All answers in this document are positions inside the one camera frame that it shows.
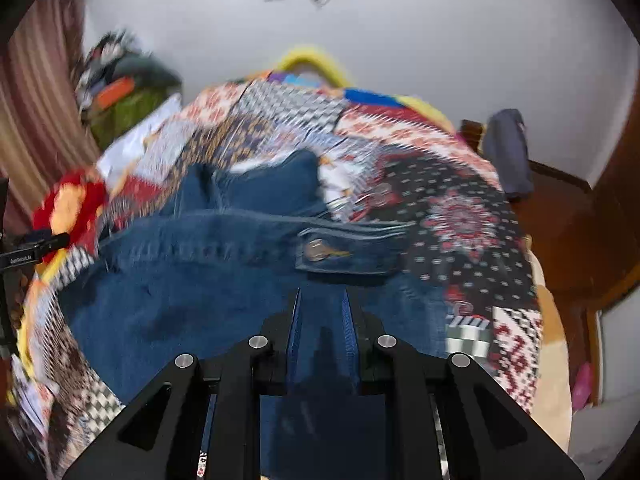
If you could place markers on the patchwork quilt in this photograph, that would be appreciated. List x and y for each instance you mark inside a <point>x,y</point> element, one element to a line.
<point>450,220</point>

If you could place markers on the beige blanket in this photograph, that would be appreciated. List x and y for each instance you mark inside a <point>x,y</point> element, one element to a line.
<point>555,350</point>

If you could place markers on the blue denim jacket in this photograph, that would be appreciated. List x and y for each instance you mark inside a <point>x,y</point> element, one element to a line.
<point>200,280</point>

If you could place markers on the pink plastic item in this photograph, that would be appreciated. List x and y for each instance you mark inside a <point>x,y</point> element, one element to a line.
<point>582,385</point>

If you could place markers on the orange box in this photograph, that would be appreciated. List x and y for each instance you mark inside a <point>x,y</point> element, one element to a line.
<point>115,91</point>

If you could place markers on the striped red curtain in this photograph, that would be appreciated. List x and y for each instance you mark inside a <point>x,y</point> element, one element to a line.
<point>35,85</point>

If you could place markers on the wooden bedpost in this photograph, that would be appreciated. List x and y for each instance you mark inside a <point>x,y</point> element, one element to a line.
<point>472,135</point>

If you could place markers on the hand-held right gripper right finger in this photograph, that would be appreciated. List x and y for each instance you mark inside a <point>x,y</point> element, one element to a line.
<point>415,410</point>

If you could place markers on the yellow headboard hoop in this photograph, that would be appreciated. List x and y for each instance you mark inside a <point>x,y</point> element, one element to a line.
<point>310,57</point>

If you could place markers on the grey backpack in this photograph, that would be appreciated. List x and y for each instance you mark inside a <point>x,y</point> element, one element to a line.
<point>507,155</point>

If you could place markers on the pile of clothes and clutter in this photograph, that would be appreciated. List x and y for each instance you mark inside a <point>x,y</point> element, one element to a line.
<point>125,62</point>

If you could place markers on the red plush toy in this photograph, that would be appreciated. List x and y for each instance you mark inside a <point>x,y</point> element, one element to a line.
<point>70,210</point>

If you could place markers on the white bed sheet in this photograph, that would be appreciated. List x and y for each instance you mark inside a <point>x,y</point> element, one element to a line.
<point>135,140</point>

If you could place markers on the green patterned box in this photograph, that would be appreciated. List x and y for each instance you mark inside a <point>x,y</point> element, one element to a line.
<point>130,115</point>

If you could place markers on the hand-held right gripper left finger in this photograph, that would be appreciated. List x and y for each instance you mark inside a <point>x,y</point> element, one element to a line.
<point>235,410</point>

